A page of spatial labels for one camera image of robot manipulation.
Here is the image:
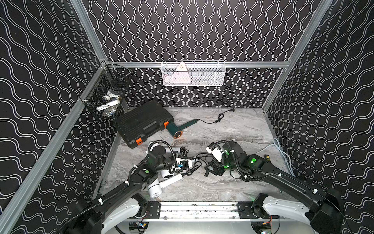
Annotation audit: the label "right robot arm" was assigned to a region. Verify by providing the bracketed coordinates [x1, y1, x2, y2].
[206, 140, 344, 234]

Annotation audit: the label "black wire basket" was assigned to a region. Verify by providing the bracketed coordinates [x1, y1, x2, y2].
[83, 65, 134, 120]

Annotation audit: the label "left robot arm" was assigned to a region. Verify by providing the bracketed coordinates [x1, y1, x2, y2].
[56, 140, 193, 234]

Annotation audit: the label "yellow black screwdriver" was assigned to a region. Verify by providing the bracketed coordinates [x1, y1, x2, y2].
[265, 155, 271, 163]

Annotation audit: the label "grey power strip cord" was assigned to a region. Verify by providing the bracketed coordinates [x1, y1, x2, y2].
[254, 138, 297, 179]

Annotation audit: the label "white hair dryer middle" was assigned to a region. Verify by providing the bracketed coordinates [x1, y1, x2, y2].
[161, 170, 174, 179]

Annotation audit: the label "white items in basket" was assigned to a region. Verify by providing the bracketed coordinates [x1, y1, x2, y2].
[96, 91, 121, 117]

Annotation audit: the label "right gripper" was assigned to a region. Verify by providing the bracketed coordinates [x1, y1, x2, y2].
[202, 153, 239, 176]

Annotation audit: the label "pink triangular card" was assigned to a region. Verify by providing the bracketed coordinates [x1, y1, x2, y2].
[170, 61, 191, 84]

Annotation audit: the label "black plastic tool case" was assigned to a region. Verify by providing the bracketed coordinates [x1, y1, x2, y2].
[114, 100, 174, 149]

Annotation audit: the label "white hair dryer lower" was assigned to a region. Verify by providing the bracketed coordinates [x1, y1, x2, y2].
[147, 174, 183, 198]

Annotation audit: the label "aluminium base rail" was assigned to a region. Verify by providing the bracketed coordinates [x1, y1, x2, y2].
[83, 201, 318, 220]

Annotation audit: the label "green dryer black cable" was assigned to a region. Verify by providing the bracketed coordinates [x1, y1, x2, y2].
[198, 108, 236, 125]

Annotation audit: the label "green hair dryer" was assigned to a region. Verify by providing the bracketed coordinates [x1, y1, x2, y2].
[164, 119, 199, 139]

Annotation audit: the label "clear wall basket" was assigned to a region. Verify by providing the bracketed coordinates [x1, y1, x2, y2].
[161, 60, 227, 86]

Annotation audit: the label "white hair dryer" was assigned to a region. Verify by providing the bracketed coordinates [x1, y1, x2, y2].
[161, 170, 174, 179]
[147, 174, 183, 198]

